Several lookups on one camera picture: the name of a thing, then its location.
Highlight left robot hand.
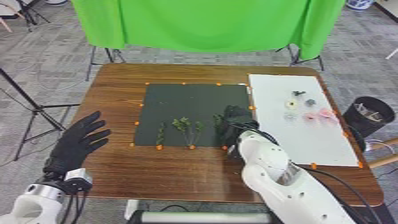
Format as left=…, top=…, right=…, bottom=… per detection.
left=42, top=110, right=114, bottom=177

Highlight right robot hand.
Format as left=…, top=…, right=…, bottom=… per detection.
left=219, top=104, right=262, bottom=142

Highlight green sprig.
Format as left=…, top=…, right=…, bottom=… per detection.
left=171, top=116, right=196, bottom=147

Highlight dark mat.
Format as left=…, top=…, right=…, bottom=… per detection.
left=132, top=83, right=257, bottom=148

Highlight white sheet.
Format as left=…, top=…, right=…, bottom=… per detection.
left=248, top=73, right=363, bottom=168

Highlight black tripod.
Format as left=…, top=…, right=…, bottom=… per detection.
left=13, top=0, right=54, bottom=33
left=0, top=68, right=82, bottom=162

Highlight pink flower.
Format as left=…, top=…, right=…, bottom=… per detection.
left=317, top=107, right=338, bottom=125

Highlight black stand legs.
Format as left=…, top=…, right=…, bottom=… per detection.
left=84, top=45, right=129, bottom=82
left=274, top=44, right=328, bottom=72

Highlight black waste bin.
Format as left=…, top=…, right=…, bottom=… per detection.
left=342, top=96, right=398, bottom=139

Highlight pale grey bar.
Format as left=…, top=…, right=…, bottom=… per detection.
left=127, top=209, right=274, bottom=224

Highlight blue and white vase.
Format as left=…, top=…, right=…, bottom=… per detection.
left=345, top=0, right=377, bottom=11

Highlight black cable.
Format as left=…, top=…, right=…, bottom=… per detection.
left=301, top=165, right=385, bottom=224

